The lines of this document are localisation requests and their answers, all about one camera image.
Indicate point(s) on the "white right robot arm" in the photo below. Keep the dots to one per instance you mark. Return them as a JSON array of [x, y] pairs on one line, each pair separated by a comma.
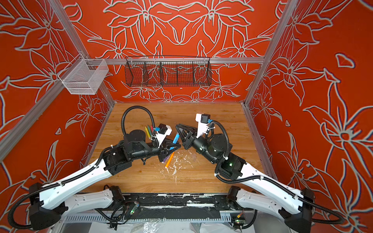
[[250, 187]]

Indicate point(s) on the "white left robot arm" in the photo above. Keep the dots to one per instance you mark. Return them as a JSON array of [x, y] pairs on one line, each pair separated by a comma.
[[48, 202]]

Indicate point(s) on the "green pen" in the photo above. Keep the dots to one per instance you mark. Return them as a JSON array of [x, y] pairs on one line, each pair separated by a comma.
[[150, 131]]

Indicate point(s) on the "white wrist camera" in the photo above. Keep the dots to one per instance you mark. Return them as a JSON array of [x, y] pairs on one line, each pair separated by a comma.
[[204, 121], [163, 131]]

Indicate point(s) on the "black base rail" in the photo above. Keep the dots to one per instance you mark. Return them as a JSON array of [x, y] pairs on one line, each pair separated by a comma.
[[180, 206]]

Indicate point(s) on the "aluminium frame post right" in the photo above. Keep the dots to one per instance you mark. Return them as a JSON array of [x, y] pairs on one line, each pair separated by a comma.
[[282, 23]]

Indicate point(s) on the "black wire basket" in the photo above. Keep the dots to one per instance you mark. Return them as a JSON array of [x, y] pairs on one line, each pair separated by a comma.
[[169, 71]]

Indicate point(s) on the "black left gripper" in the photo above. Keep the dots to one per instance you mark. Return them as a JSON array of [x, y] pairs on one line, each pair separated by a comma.
[[164, 149]]

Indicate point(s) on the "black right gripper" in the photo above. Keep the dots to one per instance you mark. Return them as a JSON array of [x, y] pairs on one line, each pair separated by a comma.
[[191, 138]]

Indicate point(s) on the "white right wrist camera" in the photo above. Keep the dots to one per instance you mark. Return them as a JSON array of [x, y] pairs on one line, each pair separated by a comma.
[[204, 121]]

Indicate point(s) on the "yellow pen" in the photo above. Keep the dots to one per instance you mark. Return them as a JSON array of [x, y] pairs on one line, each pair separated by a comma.
[[147, 132]]

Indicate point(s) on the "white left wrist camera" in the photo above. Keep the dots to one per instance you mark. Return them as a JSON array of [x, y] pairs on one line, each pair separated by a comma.
[[163, 131]]

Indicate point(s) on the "blue pen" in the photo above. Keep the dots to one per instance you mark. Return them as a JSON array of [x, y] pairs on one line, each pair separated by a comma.
[[176, 138]]

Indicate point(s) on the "white mesh basket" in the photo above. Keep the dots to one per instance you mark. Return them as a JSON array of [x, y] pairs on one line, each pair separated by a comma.
[[83, 79]]

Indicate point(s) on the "orange pen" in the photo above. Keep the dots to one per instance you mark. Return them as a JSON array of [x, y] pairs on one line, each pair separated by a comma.
[[169, 160]]

